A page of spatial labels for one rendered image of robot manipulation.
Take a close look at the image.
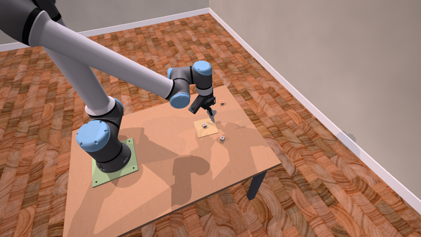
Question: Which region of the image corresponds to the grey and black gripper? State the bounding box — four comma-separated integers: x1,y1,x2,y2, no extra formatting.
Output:
200,91,217,123

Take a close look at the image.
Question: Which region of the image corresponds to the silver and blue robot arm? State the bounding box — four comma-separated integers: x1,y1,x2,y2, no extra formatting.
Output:
0,0,213,173

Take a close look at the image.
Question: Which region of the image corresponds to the tan flat mat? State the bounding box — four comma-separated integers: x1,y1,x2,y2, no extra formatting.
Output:
194,118,218,138

